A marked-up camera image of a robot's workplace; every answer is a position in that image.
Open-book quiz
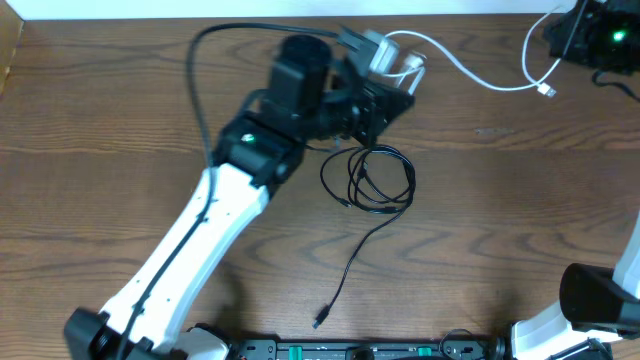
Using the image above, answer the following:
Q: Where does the black usb cable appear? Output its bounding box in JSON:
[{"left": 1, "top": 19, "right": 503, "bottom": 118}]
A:
[{"left": 312, "top": 144, "right": 418, "bottom": 330}]

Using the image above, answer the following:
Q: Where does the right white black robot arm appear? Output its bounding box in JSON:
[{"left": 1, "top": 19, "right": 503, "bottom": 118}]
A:
[{"left": 496, "top": 0, "right": 639, "bottom": 360}]

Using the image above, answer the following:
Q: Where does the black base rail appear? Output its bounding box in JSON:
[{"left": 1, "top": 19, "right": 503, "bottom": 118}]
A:
[{"left": 227, "top": 329, "right": 517, "bottom": 360}]

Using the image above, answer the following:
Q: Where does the white usb cable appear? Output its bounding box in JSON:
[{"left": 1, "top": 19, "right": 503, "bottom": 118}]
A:
[{"left": 382, "top": 4, "right": 566, "bottom": 99}]

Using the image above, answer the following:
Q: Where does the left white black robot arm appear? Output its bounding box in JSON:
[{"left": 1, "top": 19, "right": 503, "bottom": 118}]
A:
[{"left": 64, "top": 31, "right": 414, "bottom": 359}]

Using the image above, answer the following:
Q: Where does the cardboard side panel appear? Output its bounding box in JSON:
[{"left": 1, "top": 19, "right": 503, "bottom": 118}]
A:
[{"left": 0, "top": 0, "right": 24, "bottom": 93}]

